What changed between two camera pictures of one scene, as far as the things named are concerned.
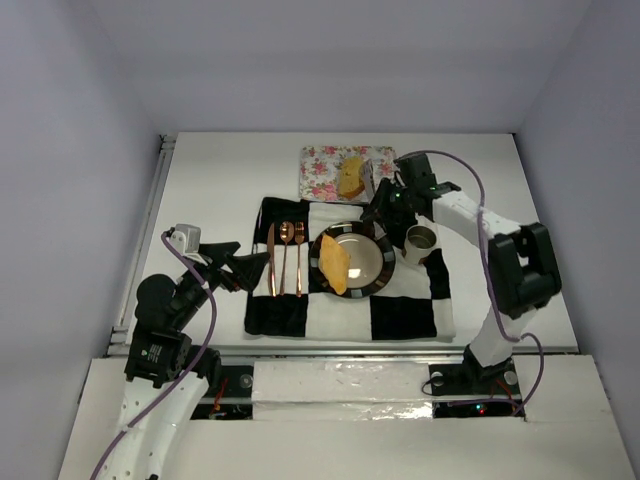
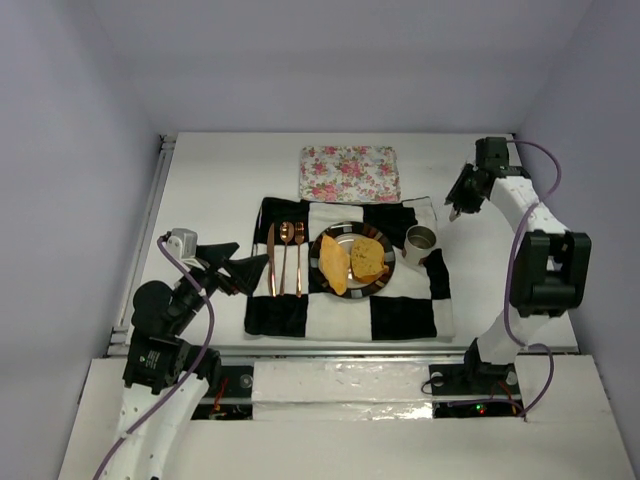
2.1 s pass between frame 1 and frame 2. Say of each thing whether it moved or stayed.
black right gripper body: moved
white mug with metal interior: stayed
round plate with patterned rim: stayed
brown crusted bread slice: moved
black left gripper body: stayed
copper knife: stayed
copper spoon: stayed
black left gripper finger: stayed
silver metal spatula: moved
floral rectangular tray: stayed
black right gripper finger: moved
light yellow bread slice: stayed
